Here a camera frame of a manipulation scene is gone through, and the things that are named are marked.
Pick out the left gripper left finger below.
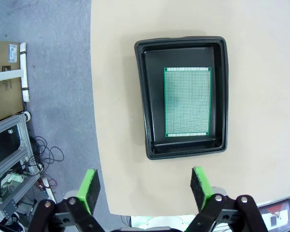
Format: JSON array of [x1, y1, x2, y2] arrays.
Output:
[[26, 168, 105, 232]]

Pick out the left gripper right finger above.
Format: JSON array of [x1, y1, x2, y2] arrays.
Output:
[[187, 166, 269, 232]]

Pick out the green perforated circuit board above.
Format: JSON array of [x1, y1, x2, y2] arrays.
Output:
[[163, 67, 212, 138]]

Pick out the black ESD tray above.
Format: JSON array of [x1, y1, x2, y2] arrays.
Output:
[[134, 36, 230, 160]]

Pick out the black framed display screen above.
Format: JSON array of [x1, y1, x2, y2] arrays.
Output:
[[256, 197, 290, 232]]

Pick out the black control box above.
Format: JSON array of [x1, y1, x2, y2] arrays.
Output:
[[0, 124, 21, 170]]

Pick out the large labelled cardboard box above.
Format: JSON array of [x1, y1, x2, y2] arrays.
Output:
[[0, 40, 24, 123]]

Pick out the white T-shaped table foot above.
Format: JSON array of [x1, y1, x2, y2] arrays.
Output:
[[0, 42, 31, 103]]

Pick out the black floor cables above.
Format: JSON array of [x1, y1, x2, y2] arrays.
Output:
[[29, 135, 65, 170]]

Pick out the aluminium profile frame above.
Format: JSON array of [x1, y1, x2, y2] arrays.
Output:
[[0, 112, 43, 224]]

